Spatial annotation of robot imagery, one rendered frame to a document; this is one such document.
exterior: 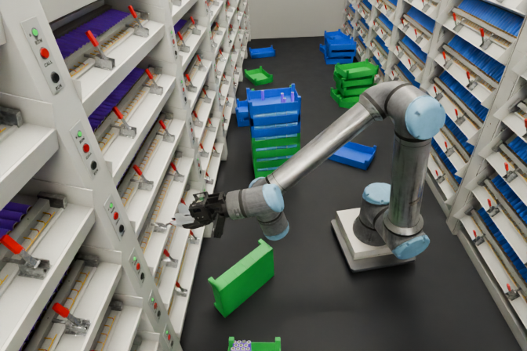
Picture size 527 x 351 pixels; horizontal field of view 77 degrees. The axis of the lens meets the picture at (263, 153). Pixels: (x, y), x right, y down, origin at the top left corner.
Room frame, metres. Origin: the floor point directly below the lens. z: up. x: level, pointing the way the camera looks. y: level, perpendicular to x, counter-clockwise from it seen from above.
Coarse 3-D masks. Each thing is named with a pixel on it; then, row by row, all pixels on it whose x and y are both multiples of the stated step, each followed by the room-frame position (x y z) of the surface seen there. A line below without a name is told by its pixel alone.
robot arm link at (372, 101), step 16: (368, 96) 0.98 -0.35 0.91; (384, 96) 0.95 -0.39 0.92; (352, 112) 0.97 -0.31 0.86; (368, 112) 0.95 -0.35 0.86; (384, 112) 0.94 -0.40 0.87; (336, 128) 0.95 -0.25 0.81; (352, 128) 0.94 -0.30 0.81; (320, 144) 0.93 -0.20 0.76; (336, 144) 0.92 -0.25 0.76; (288, 160) 0.95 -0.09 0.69; (304, 160) 0.91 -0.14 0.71; (320, 160) 0.91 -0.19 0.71; (272, 176) 0.91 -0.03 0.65; (288, 176) 0.89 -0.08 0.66; (304, 176) 0.91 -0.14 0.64
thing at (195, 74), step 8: (200, 56) 1.89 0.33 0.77; (208, 56) 1.91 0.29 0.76; (192, 64) 1.74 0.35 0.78; (200, 64) 1.76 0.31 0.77; (208, 64) 1.85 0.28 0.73; (184, 72) 1.64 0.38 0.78; (192, 72) 1.70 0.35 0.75; (200, 72) 1.72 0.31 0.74; (208, 72) 1.81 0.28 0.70; (184, 80) 1.53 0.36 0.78; (192, 80) 1.60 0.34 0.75; (200, 80) 1.62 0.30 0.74; (192, 88) 1.48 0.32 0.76; (200, 88) 1.55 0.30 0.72; (192, 96) 1.43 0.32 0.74; (192, 104) 1.36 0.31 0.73
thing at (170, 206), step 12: (180, 156) 1.20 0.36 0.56; (192, 156) 1.21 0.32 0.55; (180, 168) 1.13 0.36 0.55; (168, 192) 0.97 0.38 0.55; (180, 192) 0.98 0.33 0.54; (168, 204) 0.91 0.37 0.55; (168, 216) 0.85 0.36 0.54; (168, 228) 0.80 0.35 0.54; (144, 240) 0.74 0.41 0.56; (156, 240) 0.74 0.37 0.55; (144, 252) 0.69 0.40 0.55; (156, 252) 0.70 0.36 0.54; (156, 264) 0.65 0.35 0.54
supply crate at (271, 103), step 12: (252, 96) 1.89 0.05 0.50; (264, 96) 1.89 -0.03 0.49; (276, 96) 1.89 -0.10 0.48; (288, 96) 1.88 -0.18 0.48; (300, 96) 1.72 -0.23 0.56; (252, 108) 1.69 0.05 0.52; (264, 108) 1.70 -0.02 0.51; (276, 108) 1.70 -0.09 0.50; (288, 108) 1.71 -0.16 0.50; (300, 108) 1.71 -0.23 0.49
